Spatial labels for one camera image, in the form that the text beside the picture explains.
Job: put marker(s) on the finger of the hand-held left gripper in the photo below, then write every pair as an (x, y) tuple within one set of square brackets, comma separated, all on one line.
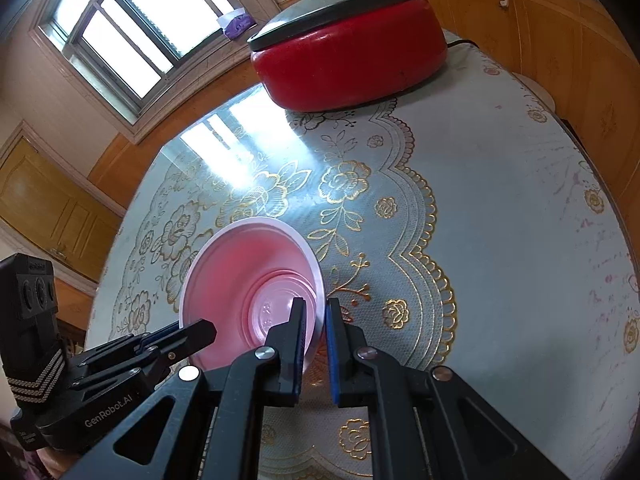
[(160, 331), (190, 335)]

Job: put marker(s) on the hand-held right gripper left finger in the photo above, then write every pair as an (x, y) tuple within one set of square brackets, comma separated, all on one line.
[(299, 360)]

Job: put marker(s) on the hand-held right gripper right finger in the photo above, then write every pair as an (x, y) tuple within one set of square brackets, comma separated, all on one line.
[(332, 355)]

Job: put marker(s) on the pink bowl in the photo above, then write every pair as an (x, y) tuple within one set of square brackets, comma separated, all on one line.
[(240, 280)]

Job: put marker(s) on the person's left hand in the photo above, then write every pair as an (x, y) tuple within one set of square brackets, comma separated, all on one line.
[(47, 466)]

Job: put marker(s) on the wooden cabinet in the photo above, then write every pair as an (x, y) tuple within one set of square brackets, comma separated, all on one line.
[(50, 205)]

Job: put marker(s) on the gold floral lace table mat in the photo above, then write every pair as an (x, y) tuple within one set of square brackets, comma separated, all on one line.
[(360, 210)]

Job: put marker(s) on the white lace tablecloth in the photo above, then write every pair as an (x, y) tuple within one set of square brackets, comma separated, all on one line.
[(525, 260)]

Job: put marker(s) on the red electric pot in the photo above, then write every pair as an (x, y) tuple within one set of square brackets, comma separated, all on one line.
[(350, 60)]

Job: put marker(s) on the window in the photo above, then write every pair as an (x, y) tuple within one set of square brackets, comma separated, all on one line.
[(140, 35)]

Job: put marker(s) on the purple tissue box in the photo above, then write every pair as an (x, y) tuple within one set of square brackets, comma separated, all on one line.
[(237, 24)]

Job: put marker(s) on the white round stool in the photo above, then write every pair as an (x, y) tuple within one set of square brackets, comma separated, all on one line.
[(537, 90)]

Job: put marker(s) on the grey pot lid red knob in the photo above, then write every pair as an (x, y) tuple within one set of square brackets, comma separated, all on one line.
[(330, 12)]

